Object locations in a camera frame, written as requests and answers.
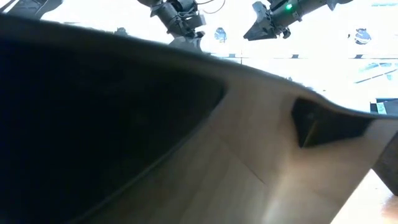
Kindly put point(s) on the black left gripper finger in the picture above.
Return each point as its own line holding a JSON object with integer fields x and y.
{"x": 188, "y": 43}

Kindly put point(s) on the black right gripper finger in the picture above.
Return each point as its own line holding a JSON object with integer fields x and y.
{"x": 261, "y": 32}

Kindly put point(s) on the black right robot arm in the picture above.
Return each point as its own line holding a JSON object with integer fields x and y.
{"x": 311, "y": 7}

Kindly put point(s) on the black computer monitor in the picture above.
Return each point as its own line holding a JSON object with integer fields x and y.
{"x": 390, "y": 107}

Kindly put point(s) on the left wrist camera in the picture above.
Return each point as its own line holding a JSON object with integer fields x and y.
{"x": 197, "y": 21}

